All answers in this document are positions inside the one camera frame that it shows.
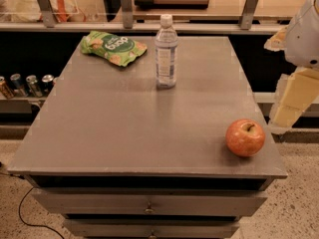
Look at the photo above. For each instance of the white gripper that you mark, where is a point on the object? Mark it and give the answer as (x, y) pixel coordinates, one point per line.
(304, 39)

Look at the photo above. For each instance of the clear plastic water bottle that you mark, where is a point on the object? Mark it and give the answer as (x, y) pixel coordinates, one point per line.
(166, 51)

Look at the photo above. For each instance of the red apple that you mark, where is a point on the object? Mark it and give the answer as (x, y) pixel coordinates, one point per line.
(245, 137)

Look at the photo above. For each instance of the green snack bag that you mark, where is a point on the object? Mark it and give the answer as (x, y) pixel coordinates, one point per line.
(118, 50)

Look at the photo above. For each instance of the grey drawer cabinet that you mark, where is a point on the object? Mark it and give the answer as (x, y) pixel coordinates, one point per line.
(107, 141)

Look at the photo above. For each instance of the upper drawer brass knob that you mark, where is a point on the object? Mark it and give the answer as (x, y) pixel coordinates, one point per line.
(149, 210)

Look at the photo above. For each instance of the drawer brass knob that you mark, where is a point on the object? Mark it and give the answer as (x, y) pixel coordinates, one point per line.
(152, 235)
(149, 210)

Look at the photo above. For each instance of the lower drawer brass knob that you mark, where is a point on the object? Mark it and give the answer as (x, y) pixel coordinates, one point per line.
(152, 235)

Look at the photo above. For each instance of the dark silver drink can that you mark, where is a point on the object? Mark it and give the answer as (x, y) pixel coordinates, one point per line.
(48, 83)

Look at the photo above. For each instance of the clear plastic bag with orange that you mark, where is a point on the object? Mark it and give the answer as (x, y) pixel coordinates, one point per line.
(31, 11)

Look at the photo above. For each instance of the blue silver drink can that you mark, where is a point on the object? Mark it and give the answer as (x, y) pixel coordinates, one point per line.
(16, 79)

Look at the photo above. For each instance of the orange drink can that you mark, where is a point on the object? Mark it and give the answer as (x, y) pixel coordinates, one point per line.
(5, 89)

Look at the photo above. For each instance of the middle metal shelf bracket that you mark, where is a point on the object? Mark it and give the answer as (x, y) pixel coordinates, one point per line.
(127, 14)

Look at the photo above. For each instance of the left metal shelf bracket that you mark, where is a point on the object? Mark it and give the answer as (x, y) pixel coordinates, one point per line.
(48, 16)

